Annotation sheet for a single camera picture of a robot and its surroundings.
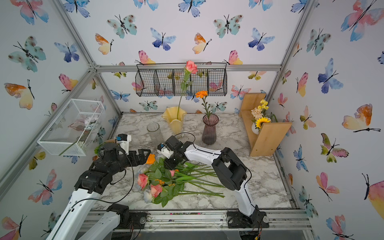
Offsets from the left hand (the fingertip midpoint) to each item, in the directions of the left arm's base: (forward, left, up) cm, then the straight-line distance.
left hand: (144, 150), depth 73 cm
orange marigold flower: (+28, -29, +11) cm, 42 cm away
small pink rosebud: (-5, -12, -16) cm, 20 cm away
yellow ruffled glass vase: (+29, -12, -6) cm, 32 cm away
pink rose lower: (-15, -5, -13) cm, 20 cm away
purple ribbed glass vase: (+25, -34, -23) cm, 49 cm away
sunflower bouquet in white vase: (+22, -62, -1) cm, 66 cm away
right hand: (+1, -8, -17) cm, 19 cm away
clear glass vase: (+16, -1, -9) cm, 18 cm away
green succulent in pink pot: (+7, +31, -10) cm, 33 cm away
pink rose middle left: (-11, +2, -10) cm, 15 cm away
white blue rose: (-16, 0, -18) cm, 24 cm away
